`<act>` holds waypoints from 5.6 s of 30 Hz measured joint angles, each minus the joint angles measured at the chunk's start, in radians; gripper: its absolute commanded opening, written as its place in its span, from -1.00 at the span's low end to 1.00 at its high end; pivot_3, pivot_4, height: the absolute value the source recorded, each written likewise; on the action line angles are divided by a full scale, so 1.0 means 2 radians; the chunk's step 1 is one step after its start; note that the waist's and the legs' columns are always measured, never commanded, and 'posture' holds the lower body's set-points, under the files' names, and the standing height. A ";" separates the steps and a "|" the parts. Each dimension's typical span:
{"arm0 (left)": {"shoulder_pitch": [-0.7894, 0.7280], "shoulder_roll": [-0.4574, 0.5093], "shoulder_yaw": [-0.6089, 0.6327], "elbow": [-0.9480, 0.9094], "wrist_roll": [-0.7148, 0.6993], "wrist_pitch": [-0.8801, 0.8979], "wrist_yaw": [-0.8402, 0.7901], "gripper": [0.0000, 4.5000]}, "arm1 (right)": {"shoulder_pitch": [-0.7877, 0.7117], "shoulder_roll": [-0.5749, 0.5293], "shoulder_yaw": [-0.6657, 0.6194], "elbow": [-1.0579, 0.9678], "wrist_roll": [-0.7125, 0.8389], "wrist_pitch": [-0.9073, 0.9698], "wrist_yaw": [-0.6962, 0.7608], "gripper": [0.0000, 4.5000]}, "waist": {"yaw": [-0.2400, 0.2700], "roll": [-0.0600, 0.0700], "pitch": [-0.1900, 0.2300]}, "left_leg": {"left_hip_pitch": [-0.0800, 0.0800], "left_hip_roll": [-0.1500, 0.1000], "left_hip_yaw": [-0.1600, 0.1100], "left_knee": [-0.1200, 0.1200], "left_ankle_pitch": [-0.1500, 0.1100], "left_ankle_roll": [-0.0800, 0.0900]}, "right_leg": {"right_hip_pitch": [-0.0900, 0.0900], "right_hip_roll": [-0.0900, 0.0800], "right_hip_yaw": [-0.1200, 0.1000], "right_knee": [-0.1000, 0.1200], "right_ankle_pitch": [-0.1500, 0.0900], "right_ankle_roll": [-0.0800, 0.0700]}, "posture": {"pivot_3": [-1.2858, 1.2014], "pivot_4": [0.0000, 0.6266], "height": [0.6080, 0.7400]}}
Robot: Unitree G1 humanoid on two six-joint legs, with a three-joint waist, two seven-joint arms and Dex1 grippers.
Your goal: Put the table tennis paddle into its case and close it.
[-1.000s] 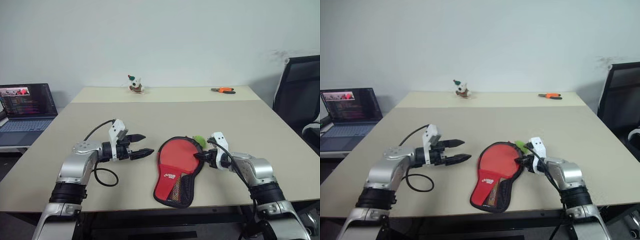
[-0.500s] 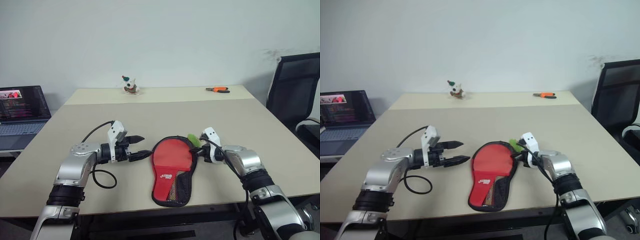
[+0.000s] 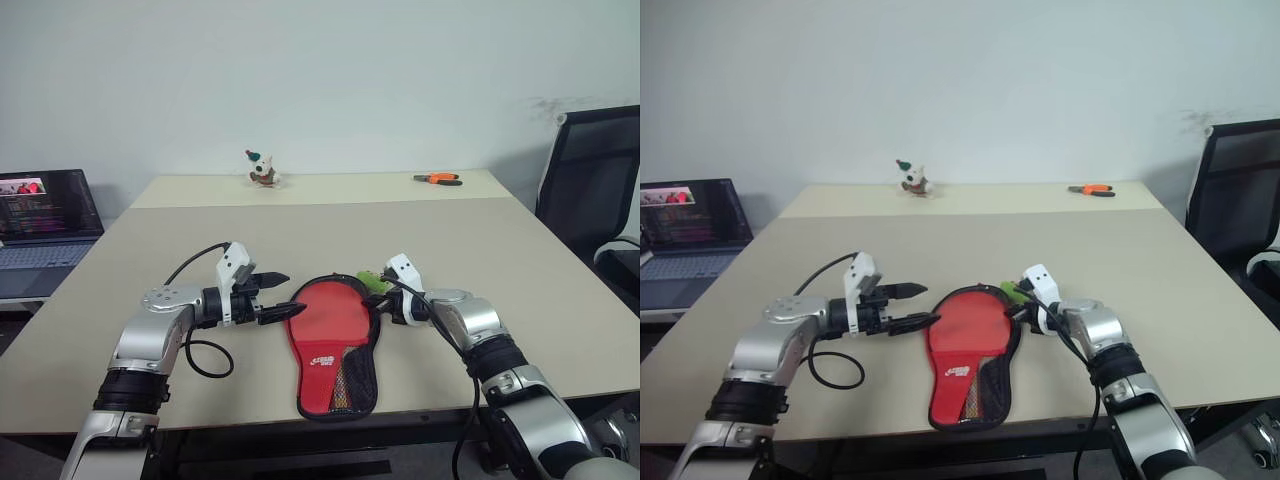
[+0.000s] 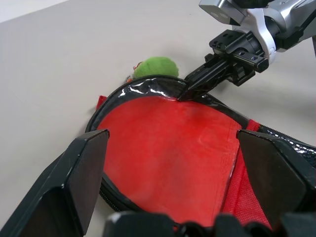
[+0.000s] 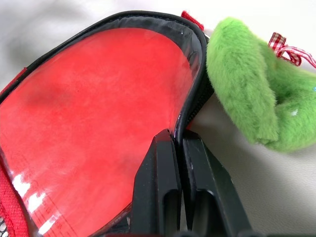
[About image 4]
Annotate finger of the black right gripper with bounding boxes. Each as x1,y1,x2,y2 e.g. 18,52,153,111
185,58,229,86
177,65,234,101

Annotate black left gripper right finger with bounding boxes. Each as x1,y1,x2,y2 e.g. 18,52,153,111
236,129,316,232

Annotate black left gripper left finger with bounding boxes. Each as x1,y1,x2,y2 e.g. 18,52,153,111
0,128,110,237

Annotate black paddle cover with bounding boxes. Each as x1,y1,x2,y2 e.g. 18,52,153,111
85,75,316,237

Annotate red table tennis paddle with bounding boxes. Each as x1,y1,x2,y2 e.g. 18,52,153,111
97,97,241,227

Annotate green plush keychain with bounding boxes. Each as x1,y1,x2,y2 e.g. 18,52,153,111
127,56,179,81

